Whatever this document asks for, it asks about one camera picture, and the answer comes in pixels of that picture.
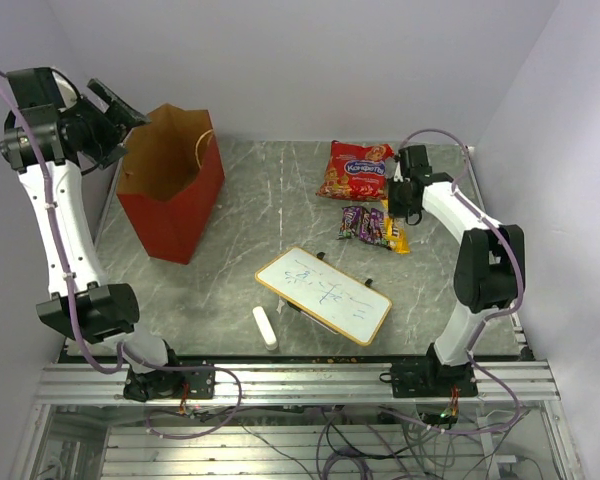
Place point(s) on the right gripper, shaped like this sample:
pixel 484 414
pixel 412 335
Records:
pixel 396 210

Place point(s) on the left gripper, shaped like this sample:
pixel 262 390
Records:
pixel 115 134

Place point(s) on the yellow candy packet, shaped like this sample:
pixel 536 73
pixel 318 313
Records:
pixel 399 241
pixel 388 222

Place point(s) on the purple candy packet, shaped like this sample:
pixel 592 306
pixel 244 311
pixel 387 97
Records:
pixel 350 222
pixel 372 229

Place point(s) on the red candy snack bag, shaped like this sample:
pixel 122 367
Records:
pixel 355 172

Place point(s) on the red paper bag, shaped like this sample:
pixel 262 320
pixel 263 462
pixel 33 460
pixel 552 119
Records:
pixel 170 180

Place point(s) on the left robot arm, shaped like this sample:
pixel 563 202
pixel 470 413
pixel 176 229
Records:
pixel 46 131

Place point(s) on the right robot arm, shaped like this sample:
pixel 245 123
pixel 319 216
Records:
pixel 489 277

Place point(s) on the white marker eraser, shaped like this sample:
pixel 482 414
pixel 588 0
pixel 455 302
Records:
pixel 265 328

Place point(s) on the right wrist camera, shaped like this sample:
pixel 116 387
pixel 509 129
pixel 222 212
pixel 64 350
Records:
pixel 397 176

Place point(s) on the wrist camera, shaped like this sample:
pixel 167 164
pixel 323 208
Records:
pixel 397 176
pixel 68 90

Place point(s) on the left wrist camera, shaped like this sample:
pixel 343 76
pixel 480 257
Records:
pixel 68 90

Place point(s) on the small whiteboard orange frame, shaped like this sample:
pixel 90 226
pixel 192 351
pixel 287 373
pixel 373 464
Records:
pixel 331 297

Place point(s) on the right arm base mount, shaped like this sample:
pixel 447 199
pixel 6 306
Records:
pixel 425 377

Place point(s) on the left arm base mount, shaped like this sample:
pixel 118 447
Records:
pixel 158 384

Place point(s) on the aluminium rail frame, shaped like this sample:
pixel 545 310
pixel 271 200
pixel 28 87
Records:
pixel 232 453

